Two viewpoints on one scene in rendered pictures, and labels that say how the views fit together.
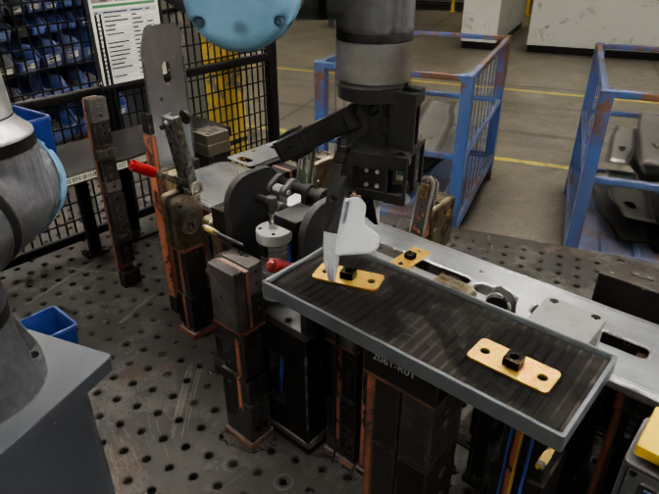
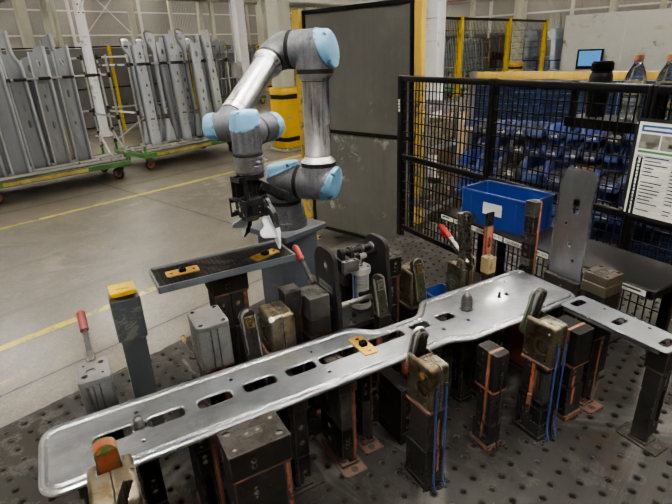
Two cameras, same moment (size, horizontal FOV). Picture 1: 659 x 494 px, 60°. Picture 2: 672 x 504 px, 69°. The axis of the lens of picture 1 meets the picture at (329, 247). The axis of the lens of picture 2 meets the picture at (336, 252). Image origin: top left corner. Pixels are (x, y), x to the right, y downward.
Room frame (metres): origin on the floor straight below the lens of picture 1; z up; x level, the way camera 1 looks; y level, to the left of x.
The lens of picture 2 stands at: (1.22, -1.14, 1.68)
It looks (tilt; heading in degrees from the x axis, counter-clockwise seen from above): 22 degrees down; 110
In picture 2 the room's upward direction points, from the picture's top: 2 degrees counter-clockwise
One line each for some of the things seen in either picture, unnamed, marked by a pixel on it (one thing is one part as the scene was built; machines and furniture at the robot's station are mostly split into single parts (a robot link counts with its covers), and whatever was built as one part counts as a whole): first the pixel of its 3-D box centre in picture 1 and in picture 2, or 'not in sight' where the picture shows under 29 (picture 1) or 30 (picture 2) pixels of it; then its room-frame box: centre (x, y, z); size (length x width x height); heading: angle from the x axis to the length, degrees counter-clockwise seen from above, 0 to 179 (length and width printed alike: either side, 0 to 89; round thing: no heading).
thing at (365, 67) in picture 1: (375, 61); (249, 164); (0.59, -0.05, 1.42); 0.08 x 0.08 x 0.05
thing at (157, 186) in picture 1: (162, 221); (484, 284); (1.17, 0.38, 0.95); 0.03 x 0.01 x 0.50; 49
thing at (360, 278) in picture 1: (348, 273); (265, 253); (0.60, -0.02, 1.17); 0.08 x 0.04 x 0.01; 67
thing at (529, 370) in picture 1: (513, 361); (182, 269); (0.43, -0.18, 1.17); 0.08 x 0.04 x 0.01; 49
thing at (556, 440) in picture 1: (422, 321); (223, 264); (0.51, -0.10, 1.16); 0.37 x 0.14 x 0.02; 49
